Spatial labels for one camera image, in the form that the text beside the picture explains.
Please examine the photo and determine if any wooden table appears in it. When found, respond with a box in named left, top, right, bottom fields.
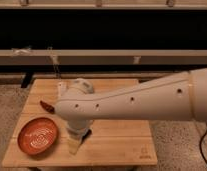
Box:
left=2, top=79, right=157, bottom=168

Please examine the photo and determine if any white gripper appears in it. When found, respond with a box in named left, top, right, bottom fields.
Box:
left=67, top=125, right=89, bottom=155

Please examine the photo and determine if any black rectangular block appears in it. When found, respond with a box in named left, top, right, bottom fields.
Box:
left=82, top=129, right=92, bottom=140

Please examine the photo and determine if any black cable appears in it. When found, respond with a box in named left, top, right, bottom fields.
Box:
left=198, top=121, right=207, bottom=168

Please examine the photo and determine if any dark red chili pepper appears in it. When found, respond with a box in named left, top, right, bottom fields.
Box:
left=40, top=101, right=55, bottom=114

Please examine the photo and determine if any orange ridged bowl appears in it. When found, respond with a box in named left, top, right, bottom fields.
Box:
left=17, top=117, right=58, bottom=155

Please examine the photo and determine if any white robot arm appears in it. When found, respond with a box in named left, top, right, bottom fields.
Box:
left=55, top=68, right=207, bottom=139

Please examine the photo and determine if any white tube bottle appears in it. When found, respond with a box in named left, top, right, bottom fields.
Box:
left=58, top=81, right=67, bottom=97

